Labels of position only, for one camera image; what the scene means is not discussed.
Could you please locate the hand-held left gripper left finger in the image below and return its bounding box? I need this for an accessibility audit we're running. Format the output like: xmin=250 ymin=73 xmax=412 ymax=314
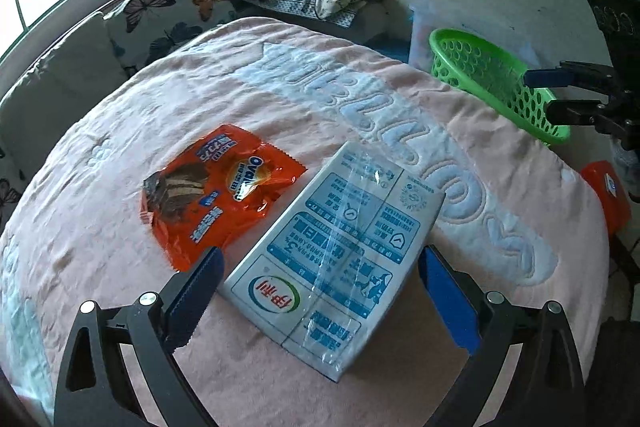
xmin=52 ymin=246 xmax=226 ymax=427

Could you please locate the grey bench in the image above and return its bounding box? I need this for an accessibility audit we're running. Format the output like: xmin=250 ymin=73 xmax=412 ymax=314
xmin=235 ymin=0 xmax=391 ymax=44

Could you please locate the orange snack wrapper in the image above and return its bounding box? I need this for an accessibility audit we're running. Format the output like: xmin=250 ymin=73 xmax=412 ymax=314
xmin=140 ymin=124 xmax=308 ymax=272

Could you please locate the pink blanket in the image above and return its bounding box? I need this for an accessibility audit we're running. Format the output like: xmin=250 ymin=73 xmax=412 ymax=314
xmin=0 ymin=17 xmax=619 ymax=427

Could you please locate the white sofa cushion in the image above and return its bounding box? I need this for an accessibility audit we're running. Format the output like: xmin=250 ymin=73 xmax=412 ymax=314
xmin=0 ymin=12 xmax=132 ymax=168

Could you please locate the clear plastic storage box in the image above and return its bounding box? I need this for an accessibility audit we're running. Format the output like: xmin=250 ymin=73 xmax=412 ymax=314
xmin=407 ymin=2 xmax=442 ymax=74

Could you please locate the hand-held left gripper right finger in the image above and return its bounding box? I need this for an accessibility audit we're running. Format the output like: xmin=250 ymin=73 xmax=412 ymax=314
xmin=418 ymin=245 xmax=589 ymax=427

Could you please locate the green plastic basket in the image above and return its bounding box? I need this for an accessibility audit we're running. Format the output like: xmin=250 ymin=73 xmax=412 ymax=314
xmin=429 ymin=28 xmax=571 ymax=147

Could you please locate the orange stool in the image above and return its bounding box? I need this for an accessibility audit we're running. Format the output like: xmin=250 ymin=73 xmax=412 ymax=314
xmin=580 ymin=161 xmax=634 ymax=236

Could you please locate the small butterfly print pillow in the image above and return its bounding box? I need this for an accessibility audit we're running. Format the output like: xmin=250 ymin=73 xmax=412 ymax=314
xmin=0 ymin=147 xmax=24 ymax=228

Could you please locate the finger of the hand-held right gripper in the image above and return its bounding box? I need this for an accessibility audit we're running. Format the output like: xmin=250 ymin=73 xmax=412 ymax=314
xmin=545 ymin=99 xmax=627 ymax=128
xmin=523 ymin=60 xmax=622 ymax=91

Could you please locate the blue and white milk carton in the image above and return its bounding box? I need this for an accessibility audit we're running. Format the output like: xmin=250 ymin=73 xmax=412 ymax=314
xmin=217 ymin=141 xmax=447 ymax=383

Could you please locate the large butterfly print pillow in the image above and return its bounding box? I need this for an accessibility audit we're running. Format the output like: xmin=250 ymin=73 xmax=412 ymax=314
xmin=102 ymin=0 xmax=236 ymax=78

